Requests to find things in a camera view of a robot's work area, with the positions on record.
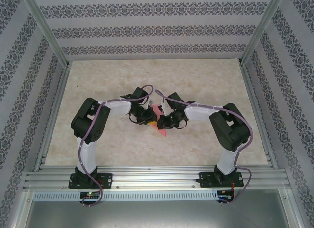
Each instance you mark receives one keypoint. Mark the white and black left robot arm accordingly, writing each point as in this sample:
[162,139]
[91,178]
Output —
[117,108]

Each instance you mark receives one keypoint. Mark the aluminium frame post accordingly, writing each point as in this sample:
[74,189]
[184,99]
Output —
[292,208]
[46,29]
[20,208]
[263,27]

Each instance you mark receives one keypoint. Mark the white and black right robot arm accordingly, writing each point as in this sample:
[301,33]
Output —
[196,114]

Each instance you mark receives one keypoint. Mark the grey metal sheet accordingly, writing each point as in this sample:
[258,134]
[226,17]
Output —
[157,215]

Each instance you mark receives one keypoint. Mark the aluminium table side rail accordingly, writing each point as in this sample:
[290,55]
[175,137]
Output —
[55,115]
[258,115]

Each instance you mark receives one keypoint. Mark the pink paper sheet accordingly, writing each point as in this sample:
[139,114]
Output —
[156,111]

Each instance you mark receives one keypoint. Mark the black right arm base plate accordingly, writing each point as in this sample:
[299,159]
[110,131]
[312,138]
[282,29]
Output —
[204,180]

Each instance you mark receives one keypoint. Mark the aluminium mounting rail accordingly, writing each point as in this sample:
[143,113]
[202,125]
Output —
[157,176]

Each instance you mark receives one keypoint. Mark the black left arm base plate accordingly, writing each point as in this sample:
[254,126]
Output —
[108,180]

